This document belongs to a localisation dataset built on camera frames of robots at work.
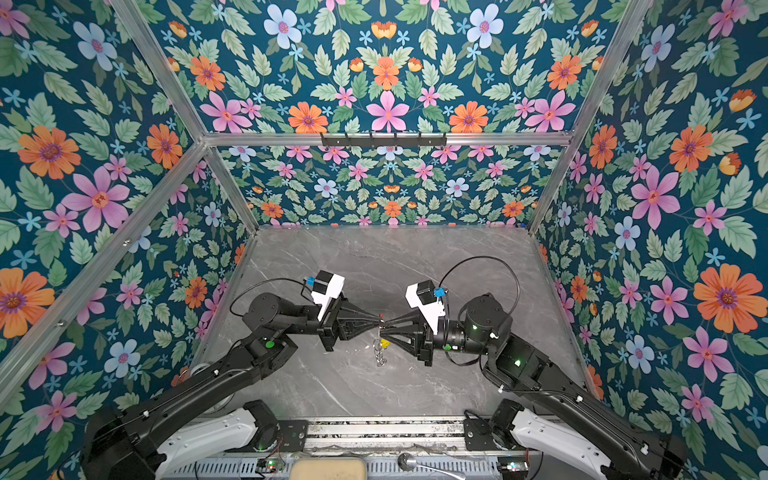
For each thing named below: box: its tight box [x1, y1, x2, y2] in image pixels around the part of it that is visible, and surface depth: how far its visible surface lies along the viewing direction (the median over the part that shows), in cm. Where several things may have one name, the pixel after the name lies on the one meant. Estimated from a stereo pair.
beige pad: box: [290, 458, 367, 480], surface depth 67 cm
